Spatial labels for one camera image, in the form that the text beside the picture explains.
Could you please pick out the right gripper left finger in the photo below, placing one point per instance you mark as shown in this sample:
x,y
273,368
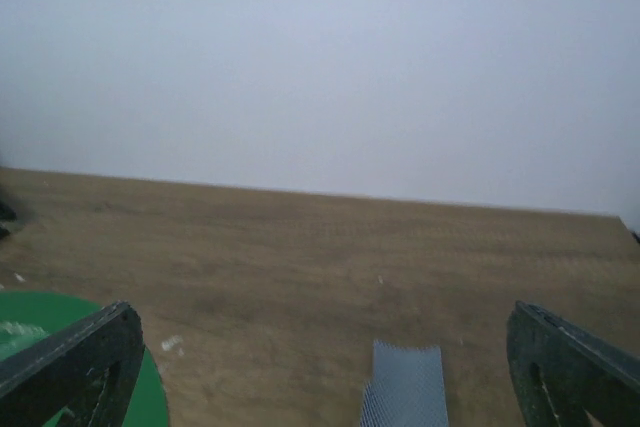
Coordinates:
x,y
84,374

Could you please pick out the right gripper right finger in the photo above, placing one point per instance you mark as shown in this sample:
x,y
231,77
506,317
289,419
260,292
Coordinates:
x,y
564,376

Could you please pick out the blue playing card deck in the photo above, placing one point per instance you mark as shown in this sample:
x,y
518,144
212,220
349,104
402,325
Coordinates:
x,y
406,388

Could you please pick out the round green poker mat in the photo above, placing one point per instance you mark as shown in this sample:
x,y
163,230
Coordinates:
x,y
27,317

